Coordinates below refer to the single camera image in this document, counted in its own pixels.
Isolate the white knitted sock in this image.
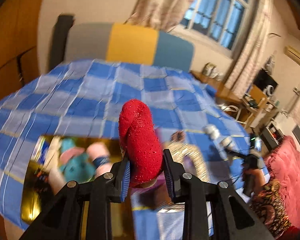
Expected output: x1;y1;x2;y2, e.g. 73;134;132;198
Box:
219;137;235;152

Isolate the blue plush toy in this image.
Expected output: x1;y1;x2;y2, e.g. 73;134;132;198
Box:
59;138;96;184

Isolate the white fluffy ball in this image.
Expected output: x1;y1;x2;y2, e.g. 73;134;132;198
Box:
203;124;220;140

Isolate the red haired doll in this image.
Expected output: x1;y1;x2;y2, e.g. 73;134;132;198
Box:
119;99;163;187

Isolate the floral sleeve forearm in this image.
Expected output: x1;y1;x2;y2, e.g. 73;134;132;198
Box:
250;179;292;239

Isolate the person's right hand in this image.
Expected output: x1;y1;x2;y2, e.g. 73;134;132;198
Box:
243;168;267;195

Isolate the ornate silver tissue box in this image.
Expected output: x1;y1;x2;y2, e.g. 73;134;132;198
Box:
162;141;210;182

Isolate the purple cardboard box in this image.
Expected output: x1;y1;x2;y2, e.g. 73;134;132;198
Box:
130;173;172;210

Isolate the brown scrunchie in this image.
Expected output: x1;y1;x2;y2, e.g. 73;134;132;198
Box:
170;130;186;143

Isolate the pink bedspread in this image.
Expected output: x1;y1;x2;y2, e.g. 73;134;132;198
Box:
264;136;300;228

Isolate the wooden side table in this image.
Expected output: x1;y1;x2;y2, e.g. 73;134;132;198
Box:
190;70;241;104

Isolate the black monitor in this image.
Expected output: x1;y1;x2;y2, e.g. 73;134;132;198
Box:
254;68;278;96

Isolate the blue plaid tablecloth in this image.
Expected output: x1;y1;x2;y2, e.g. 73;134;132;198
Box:
0;59;269;240

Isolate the air conditioner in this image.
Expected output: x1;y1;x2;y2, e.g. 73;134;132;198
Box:
284;46;300;66

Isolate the grey yellow blue headboard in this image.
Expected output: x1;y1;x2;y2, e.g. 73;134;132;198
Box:
64;23;194;72

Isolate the window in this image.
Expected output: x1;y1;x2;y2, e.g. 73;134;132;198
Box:
180;0;249;50

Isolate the patterned curtain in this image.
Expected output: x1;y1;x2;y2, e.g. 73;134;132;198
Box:
126;0;194;33

